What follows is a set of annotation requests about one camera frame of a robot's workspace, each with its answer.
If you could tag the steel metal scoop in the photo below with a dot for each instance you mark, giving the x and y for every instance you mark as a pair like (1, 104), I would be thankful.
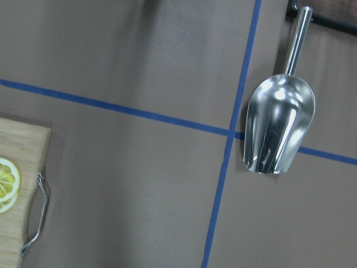
(280, 111)

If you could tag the bamboo cutting board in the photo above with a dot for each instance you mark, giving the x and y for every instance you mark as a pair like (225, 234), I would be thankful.
(23, 152)

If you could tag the upper lemon slice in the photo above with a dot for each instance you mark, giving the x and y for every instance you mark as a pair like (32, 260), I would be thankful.
(10, 179)

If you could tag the lower stacked lemon slice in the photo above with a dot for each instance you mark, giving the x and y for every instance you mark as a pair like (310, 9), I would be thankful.
(8, 204)

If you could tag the black framed wooden tray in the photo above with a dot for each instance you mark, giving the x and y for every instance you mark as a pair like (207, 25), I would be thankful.
(335, 14)

